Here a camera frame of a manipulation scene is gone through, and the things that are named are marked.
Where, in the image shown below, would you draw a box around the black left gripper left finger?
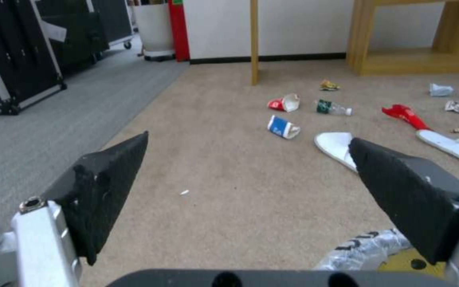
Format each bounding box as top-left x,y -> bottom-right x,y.
0,131 -> 149,287

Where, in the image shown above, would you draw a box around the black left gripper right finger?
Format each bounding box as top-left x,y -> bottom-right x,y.
348,138 -> 459,287

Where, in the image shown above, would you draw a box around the white cylindrical trash bin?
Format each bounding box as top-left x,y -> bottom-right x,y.
132,0 -> 176,62

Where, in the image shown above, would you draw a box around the white slipper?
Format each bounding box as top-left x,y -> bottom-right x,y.
314,132 -> 359,173
415,130 -> 459,168

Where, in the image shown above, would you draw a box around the red plastic snack bag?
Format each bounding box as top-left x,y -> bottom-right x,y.
381,104 -> 432,132

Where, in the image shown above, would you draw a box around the crumpled pale blue wrapper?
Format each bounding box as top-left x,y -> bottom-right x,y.
429,83 -> 455,97

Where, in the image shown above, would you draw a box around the clear plastic bottle green label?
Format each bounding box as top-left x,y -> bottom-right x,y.
315,99 -> 354,116

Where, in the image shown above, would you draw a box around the crumpled yellow snack wrapper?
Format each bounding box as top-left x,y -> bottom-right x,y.
319,79 -> 342,91

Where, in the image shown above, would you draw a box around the crushed blue paper cup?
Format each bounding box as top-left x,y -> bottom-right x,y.
266,115 -> 301,140

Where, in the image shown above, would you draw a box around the light wooden shelf cabinet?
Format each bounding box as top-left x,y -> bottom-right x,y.
346,0 -> 459,76

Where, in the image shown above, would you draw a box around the crushed red paper cup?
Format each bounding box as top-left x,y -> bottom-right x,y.
267,93 -> 301,113

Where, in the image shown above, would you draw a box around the black flight case silver edges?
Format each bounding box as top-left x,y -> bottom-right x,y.
0,0 -> 68,116

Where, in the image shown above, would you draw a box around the black flight case on casters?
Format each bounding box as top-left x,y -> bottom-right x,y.
34,0 -> 139,72

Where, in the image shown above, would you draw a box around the red upright panel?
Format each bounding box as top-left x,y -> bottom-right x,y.
167,0 -> 191,63

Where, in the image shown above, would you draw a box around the wooden table leg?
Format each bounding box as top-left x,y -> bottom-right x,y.
249,0 -> 260,86

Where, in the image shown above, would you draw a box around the cable wrapped in clear plastic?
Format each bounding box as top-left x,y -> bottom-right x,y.
313,228 -> 414,271

